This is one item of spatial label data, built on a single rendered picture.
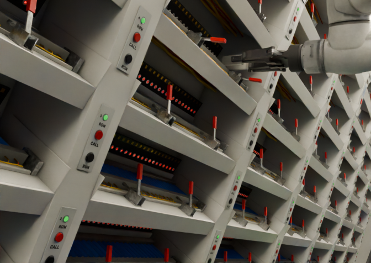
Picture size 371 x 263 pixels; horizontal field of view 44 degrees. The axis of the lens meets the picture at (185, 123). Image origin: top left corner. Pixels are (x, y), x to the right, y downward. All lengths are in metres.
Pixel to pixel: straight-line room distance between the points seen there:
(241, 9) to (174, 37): 0.30
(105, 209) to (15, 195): 0.23
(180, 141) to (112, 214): 0.25
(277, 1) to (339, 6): 0.36
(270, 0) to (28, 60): 1.01
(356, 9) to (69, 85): 0.74
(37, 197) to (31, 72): 0.21
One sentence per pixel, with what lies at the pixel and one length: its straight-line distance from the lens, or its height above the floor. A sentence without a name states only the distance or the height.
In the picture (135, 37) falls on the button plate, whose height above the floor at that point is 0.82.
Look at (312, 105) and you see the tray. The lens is 2.01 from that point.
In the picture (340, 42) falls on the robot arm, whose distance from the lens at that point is 1.24.
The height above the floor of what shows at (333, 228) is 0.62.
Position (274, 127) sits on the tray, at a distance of 1.64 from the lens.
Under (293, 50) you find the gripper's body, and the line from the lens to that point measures 1.28.
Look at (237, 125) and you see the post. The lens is 1.44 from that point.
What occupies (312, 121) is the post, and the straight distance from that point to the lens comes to 2.12.
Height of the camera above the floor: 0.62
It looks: 6 degrees up
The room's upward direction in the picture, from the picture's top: 20 degrees clockwise
